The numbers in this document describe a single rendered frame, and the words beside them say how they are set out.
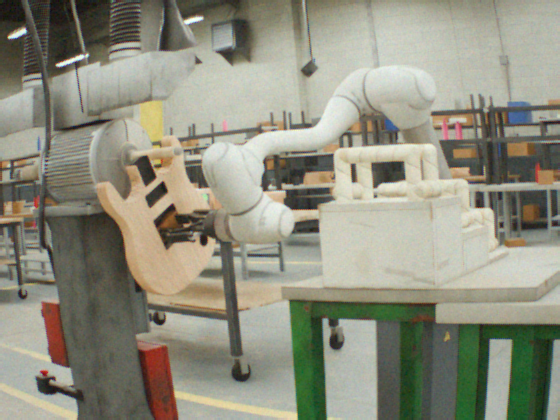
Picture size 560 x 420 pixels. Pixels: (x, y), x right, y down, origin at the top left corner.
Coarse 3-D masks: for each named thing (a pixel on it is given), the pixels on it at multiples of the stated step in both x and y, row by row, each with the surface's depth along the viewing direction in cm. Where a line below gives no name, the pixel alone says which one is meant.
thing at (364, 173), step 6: (360, 168) 165; (366, 168) 165; (360, 174) 165; (366, 174) 165; (360, 180) 165; (366, 180) 165; (372, 180) 166; (366, 186) 165; (372, 186) 166; (366, 192) 165; (372, 192) 166; (360, 198) 166; (366, 198) 165; (372, 198) 166
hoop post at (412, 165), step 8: (408, 152) 148; (416, 152) 148; (408, 160) 148; (416, 160) 148; (408, 168) 148; (416, 168) 148; (408, 176) 149; (416, 176) 148; (408, 184) 149; (408, 192) 149; (408, 200) 149; (416, 200) 148
